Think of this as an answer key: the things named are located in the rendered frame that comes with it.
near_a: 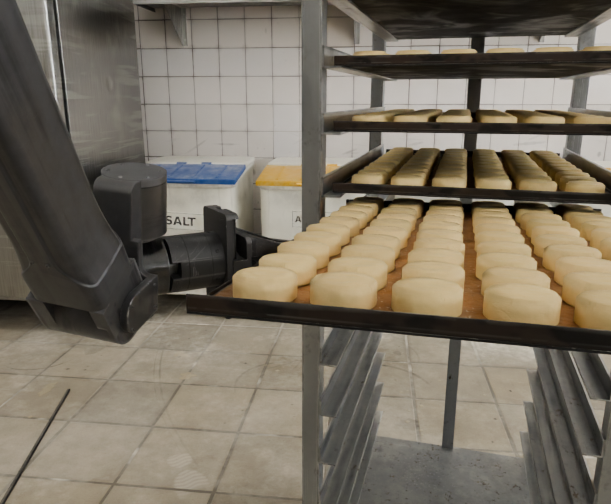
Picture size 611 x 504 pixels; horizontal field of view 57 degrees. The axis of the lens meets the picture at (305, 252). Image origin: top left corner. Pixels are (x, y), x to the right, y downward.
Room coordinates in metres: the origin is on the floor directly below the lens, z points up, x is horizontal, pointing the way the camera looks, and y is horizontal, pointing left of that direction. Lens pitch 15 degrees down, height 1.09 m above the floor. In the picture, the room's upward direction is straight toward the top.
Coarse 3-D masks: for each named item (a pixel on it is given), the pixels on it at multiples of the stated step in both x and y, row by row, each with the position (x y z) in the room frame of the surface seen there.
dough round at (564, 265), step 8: (568, 256) 0.48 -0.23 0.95; (576, 256) 0.48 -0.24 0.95; (560, 264) 0.46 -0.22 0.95; (568, 264) 0.45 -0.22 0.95; (576, 264) 0.45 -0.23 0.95; (584, 264) 0.45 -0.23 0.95; (592, 264) 0.45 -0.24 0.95; (600, 264) 0.45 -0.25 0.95; (608, 264) 0.45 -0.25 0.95; (560, 272) 0.46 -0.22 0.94; (568, 272) 0.45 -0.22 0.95; (608, 272) 0.44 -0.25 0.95; (560, 280) 0.45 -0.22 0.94
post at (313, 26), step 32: (320, 0) 0.82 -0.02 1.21; (320, 32) 0.82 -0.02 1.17; (320, 64) 0.82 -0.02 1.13; (320, 96) 0.82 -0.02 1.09; (320, 128) 0.82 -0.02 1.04; (320, 160) 0.82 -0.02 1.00; (320, 192) 0.82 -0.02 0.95; (320, 384) 0.83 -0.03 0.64; (320, 416) 0.83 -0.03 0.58; (320, 480) 0.83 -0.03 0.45
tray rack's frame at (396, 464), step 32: (480, 96) 1.37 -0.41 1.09; (576, 96) 1.29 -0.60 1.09; (448, 384) 1.37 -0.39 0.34; (448, 416) 1.37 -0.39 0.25; (384, 448) 1.37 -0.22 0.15; (416, 448) 1.37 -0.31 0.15; (448, 448) 1.37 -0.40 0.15; (384, 480) 1.23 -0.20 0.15; (416, 480) 1.23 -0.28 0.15; (448, 480) 1.23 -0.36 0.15; (480, 480) 1.23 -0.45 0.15; (512, 480) 1.23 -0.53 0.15
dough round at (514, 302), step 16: (496, 288) 0.38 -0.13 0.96; (512, 288) 0.38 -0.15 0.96; (528, 288) 0.38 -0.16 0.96; (544, 288) 0.38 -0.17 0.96; (496, 304) 0.36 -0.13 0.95; (512, 304) 0.35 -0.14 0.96; (528, 304) 0.35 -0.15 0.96; (544, 304) 0.35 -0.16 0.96; (560, 304) 0.35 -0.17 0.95; (512, 320) 0.35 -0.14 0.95; (528, 320) 0.34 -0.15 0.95; (544, 320) 0.34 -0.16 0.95
